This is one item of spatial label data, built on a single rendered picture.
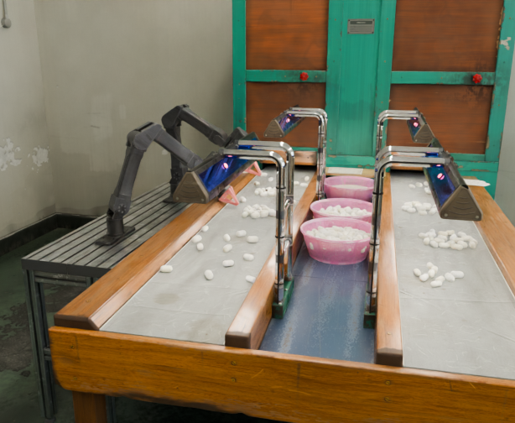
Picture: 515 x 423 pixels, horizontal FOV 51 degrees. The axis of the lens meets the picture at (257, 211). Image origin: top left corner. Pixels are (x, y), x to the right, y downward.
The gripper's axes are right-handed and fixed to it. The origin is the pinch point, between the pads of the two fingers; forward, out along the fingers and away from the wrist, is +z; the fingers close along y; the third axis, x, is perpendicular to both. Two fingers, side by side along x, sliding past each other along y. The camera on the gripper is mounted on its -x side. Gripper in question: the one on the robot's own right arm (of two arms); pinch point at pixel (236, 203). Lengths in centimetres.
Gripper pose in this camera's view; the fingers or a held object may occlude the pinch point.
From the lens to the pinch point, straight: 223.5
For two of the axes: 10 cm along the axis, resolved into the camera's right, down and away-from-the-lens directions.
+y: 2.2, -2.7, 9.4
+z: 7.4, 6.7, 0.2
